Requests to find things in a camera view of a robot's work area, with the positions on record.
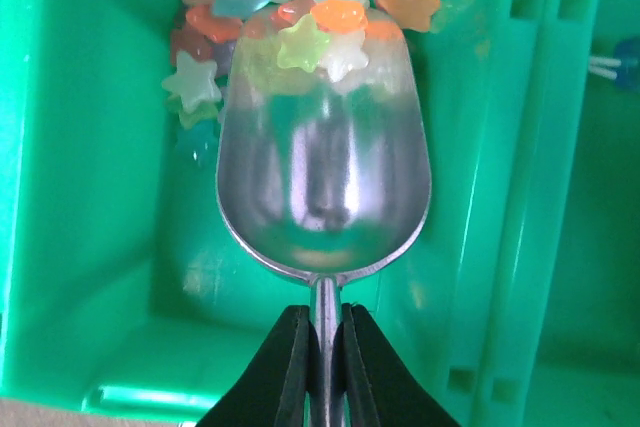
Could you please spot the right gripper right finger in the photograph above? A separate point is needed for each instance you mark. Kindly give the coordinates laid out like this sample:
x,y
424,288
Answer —
x,y
381,391

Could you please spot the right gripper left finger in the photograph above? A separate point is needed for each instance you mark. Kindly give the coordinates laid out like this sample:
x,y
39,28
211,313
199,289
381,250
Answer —
x,y
272,389

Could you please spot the metal scoop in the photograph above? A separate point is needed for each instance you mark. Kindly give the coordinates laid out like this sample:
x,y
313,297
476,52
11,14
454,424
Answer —
x,y
324,182

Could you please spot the green bin with lollipop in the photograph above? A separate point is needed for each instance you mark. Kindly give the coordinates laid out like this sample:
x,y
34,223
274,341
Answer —
x,y
587,367

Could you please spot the green bin with star candies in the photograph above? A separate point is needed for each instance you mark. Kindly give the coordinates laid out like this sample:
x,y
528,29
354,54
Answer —
x,y
123,293

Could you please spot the pile of star candies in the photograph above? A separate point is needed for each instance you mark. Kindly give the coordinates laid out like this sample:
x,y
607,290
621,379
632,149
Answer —
x,y
283,48

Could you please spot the blue lollipop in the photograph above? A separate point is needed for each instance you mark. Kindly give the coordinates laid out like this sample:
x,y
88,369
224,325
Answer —
x,y
620,64

